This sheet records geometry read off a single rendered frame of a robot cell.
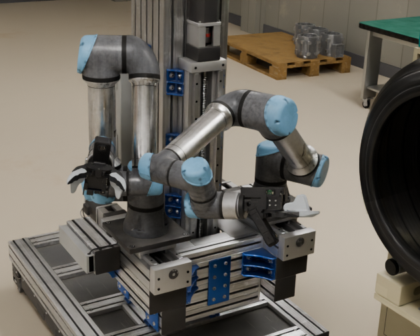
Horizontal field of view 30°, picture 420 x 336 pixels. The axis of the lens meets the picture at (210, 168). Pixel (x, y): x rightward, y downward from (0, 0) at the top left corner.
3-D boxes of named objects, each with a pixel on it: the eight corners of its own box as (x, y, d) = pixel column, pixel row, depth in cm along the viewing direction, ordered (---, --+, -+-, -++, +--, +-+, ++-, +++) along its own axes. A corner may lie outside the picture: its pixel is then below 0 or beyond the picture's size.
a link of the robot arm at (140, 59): (162, 39, 242) (162, 195, 242) (127, 39, 241) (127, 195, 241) (163, 32, 231) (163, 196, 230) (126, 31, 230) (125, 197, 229)
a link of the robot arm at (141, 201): (165, 209, 249) (165, 169, 244) (123, 209, 248) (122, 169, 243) (164, 194, 260) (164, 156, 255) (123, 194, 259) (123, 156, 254)
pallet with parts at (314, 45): (355, 71, 758) (359, 34, 744) (279, 81, 714) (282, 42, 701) (279, 44, 861) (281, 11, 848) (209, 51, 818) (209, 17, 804)
